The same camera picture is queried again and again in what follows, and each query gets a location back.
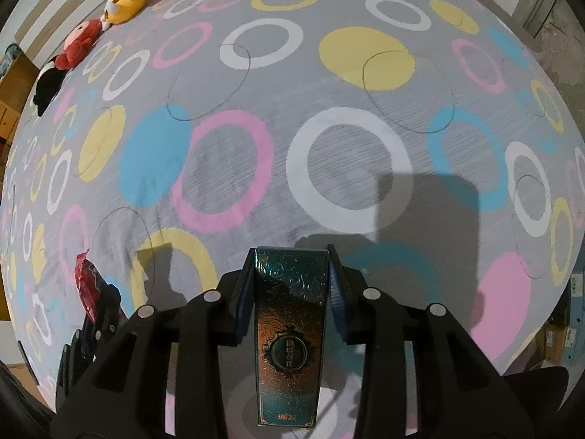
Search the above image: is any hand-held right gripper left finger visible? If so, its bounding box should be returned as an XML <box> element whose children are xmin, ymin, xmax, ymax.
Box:
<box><xmin>50</xmin><ymin>249</ymin><xmax>257</xmax><ymax>439</ymax></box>

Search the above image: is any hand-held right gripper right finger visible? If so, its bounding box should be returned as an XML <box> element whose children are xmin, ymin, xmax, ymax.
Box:
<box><xmin>327</xmin><ymin>244</ymin><xmax>535</xmax><ymax>439</ymax></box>

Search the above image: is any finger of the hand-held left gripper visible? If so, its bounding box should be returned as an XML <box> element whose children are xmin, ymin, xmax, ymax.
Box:
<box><xmin>57</xmin><ymin>329</ymin><xmax>94</xmax><ymax>391</ymax></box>
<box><xmin>89</xmin><ymin>284</ymin><xmax>131</xmax><ymax>357</ymax></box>

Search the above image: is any red snack wrapper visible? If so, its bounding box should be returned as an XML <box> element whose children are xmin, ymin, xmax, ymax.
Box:
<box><xmin>74</xmin><ymin>249</ymin><xmax>129</xmax><ymax>325</ymax></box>

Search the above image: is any dark green patterned box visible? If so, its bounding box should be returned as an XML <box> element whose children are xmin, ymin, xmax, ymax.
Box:
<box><xmin>254</xmin><ymin>246</ymin><xmax>330</xmax><ymax>427</ymax></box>

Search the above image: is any grey blanket with coloured rings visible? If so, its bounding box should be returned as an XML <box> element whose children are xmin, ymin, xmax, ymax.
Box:
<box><xmin>0</xmin><ymin>0</ymin><xmax>585</xmax><ymax>426</ymax></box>

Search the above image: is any black chair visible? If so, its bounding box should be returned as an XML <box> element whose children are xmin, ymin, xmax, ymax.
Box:
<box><xmin>503</xmin><ymin>365</ymin><xmax>570</xmax><ymax>421</ymax></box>

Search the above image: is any cardboard box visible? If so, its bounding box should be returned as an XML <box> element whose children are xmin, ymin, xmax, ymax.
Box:
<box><xmin>532</xmin><ymin>272</ymin><xmax>585</xmax><ymax>367</ymax></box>

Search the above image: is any wooden dresser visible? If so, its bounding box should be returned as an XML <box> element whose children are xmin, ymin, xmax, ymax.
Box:
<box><xmin>0</xmin><ymin>52</ymin><xmax>39</xmax><ymax>147</ymax></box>

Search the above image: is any black plush toy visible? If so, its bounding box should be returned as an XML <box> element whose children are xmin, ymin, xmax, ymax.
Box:
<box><xmin>31</xmin><ymin>55</ymin><xmax>62</xmax><ymax>116</ymax></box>

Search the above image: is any red plush toy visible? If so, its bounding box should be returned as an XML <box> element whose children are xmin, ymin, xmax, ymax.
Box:
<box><xmin>56</xmin><ymin>18</ymin><xmax>103</xmax><ymax>69</ymax></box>

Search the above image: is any yellow plush toy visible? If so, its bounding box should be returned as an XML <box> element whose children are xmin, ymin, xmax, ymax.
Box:
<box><xmin>101</xmin><ymin>0</ymin><xmax>151</xmax><ymax>26</ymax></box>

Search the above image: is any striped wooden headboard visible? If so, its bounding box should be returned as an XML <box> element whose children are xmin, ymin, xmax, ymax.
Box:
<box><xmin>11</xmin><ymin>0</ymin><xmax>156</xmax><ymax>56</ymax></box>

